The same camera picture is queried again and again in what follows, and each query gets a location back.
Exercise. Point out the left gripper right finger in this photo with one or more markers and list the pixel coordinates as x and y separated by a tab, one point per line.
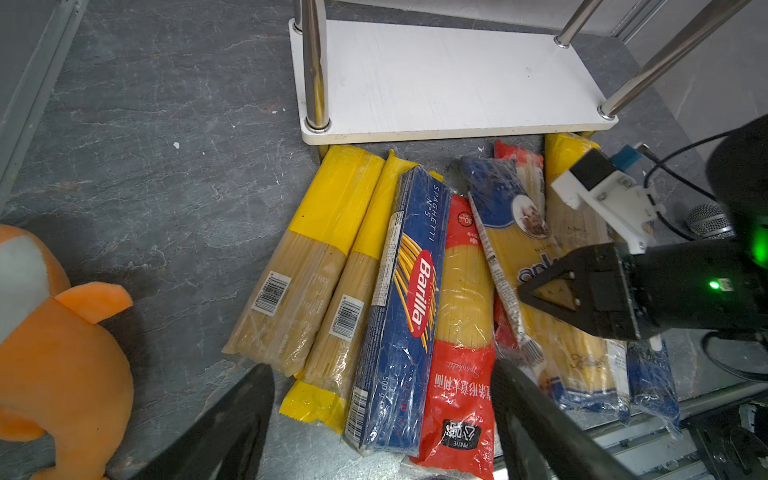
537	438

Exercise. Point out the blue Ankara spaghetti bag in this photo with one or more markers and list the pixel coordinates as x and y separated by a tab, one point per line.
575	369

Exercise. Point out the orange shark plush toy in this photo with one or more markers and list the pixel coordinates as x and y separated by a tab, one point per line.
62	373

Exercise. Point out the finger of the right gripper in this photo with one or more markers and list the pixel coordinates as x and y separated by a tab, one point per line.
560	287

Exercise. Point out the glitter silver microphone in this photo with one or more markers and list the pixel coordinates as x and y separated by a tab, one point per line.
708	221

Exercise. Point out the white two-tier shelf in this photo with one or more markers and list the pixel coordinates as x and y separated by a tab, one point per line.
362	82

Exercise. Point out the yellow Pastatime spaghetti bag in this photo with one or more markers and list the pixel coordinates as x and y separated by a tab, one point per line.
572	221

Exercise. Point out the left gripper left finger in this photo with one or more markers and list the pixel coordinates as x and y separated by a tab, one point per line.
227	442

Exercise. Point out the red white label spaghetti bag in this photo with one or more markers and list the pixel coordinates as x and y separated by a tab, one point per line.
529	168

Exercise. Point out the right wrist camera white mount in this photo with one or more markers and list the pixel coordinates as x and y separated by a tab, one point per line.
622	203

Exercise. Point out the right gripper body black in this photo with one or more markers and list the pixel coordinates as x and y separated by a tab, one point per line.
705	285

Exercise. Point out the blue Barilla spaghetti box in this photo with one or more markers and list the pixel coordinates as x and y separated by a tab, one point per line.
391	383

